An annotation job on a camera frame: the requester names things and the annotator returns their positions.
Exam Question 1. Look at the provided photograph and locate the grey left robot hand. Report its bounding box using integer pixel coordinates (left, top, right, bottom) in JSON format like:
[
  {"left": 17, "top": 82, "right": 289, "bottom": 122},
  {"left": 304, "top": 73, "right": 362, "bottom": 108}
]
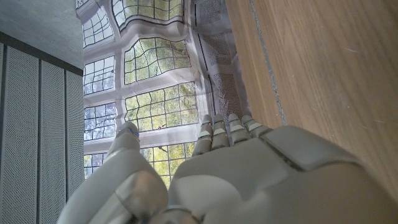
[{"left": 55, "top": 113, "right": 398, "bottom": 224}]

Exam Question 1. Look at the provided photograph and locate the printed window backdrop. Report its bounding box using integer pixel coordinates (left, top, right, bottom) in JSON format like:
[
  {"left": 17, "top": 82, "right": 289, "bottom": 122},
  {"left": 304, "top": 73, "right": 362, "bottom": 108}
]
[{"left": 74, "top": 0, "right": 252, "bottom": 190}]

